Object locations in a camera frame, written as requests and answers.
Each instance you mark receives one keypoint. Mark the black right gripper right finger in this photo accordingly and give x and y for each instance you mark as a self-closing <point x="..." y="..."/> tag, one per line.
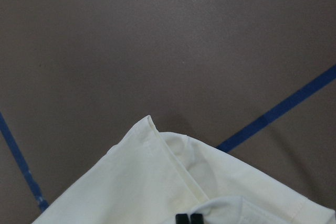
<point x="196" y="219"/>

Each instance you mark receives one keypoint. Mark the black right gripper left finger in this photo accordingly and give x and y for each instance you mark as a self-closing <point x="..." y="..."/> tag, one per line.
<point x="182" y="219"/>

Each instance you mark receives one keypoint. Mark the blue tape grid lines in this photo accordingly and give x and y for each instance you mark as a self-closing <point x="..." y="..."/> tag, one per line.
<point x="228" y="145"/>

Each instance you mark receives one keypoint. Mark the cream long-sleeve printed shirt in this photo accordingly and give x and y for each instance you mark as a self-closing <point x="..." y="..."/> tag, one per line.
<point x="151" y="176"/>

